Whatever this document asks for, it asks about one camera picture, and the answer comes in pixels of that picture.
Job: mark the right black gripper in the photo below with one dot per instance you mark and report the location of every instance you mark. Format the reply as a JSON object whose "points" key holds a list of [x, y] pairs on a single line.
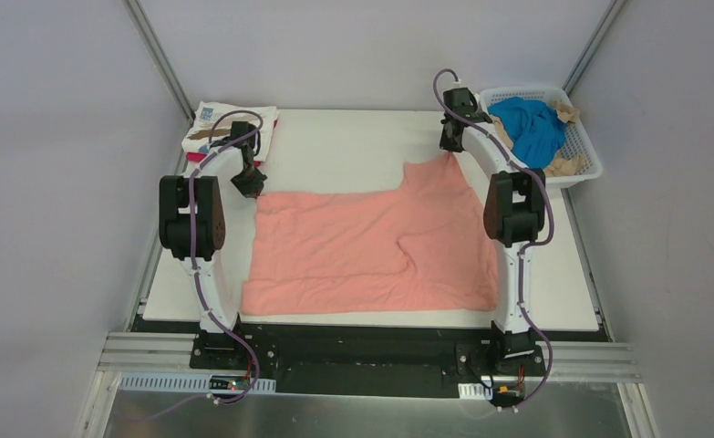
{"points": [[450, 140]]}

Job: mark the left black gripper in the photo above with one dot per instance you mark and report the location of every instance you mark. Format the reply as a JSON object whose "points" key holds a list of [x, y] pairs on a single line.
{"points": [[251, 179]]}

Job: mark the pink t shirt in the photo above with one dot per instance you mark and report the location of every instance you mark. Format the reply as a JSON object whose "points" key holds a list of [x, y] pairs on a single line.
{"points": [[419, 247]]}

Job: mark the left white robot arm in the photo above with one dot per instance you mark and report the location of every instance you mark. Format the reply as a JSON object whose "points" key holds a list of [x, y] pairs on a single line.
{"points": [[193, 229]]}

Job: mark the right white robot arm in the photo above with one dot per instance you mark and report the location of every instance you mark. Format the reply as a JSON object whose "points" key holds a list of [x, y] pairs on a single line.
{"points": [[513, 217]]}

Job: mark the folded white printed t shirt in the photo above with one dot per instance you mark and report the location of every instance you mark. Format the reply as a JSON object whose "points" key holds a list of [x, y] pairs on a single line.
{"points": [[213, 114]]}

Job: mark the blue t shirt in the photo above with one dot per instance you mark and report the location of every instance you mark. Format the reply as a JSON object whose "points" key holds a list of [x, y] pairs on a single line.
{"points": [[536, 131]]}

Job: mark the white plastic basket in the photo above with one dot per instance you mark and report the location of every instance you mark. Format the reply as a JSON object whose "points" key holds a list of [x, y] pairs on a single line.
{"points": [[577, 140]]}

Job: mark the beige t shirt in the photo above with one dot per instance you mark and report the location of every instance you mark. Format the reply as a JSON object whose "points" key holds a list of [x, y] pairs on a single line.
{"points": [[560, 166]]}

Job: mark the left controller board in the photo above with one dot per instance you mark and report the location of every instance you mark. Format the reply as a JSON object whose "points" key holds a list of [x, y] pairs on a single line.
{"points": [[228, 383]]}

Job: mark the controller board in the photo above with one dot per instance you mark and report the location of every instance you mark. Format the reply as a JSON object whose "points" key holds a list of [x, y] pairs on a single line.
{"points": [[228, 383], [508, 396]]}

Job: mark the right controller board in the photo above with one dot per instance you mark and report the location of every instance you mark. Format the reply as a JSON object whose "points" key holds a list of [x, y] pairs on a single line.
{"points": [[508, 396]]}

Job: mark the right aluminium frame post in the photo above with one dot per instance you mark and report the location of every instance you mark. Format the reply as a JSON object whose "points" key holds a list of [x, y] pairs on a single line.
{"points": [[607, 22]]}

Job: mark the aluminium frame post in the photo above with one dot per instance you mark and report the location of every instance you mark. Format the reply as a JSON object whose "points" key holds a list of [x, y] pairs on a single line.
{"points": [[160, 59], [607, 22]]}

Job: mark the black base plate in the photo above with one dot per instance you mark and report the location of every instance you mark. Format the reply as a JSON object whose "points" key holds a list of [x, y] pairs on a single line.
{"points": [[364, 361]]}

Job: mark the left aluminium frame post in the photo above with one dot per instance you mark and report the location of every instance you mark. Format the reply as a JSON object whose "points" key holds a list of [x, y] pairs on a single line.
{"points": [[160, 59]]}

